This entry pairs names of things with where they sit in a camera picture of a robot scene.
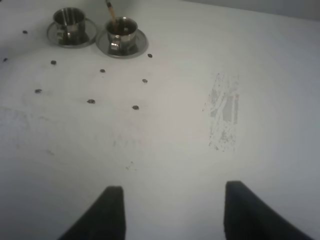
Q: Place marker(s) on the left stainless steel teacup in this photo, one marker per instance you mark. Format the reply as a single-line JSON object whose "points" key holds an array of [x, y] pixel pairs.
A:
{"points": [[70, 25]]}

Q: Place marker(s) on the left stainless steel saucer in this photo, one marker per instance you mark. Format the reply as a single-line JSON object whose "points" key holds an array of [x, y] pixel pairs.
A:
{"points": [[85, 40]]}

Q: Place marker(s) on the stainless steel teacup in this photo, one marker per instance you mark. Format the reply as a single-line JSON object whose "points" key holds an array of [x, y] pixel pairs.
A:
{"points": [[121, 33], [70, 25]]}

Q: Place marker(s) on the stainless steel saucer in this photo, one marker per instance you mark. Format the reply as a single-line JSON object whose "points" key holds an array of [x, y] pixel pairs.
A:
{"points": [[85, 40], [138, 49]]}

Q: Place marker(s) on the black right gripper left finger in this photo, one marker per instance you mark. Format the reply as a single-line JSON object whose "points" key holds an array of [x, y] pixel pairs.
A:
{"points": [[104, 220]]}

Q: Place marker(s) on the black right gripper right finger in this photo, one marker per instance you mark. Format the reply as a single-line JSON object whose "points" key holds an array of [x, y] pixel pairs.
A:
{"points": [[247, 217]]}

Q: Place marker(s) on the right stainless steel saucer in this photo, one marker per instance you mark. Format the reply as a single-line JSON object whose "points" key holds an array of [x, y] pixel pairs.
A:
{"points": [[138, 49]]}

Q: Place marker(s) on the right stainless steel teacup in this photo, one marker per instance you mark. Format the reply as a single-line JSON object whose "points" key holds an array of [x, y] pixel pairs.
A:
{"points": [[121, 33]]}

